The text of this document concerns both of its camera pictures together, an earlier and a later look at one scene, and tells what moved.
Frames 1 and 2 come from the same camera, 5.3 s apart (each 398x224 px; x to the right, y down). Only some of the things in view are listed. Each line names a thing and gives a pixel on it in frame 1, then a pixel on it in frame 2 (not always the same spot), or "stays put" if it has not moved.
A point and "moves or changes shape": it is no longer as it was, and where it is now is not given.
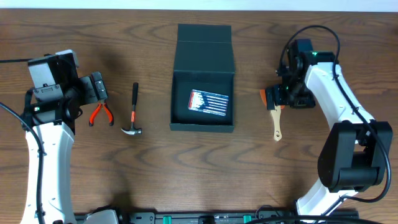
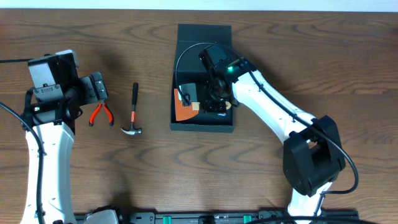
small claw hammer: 134,130 stays put
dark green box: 204,61 stays put
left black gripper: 94,88 stays put
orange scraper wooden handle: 276,114 moves or changes shape
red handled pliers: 101,102 stays put
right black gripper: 275,96 -> 208,107
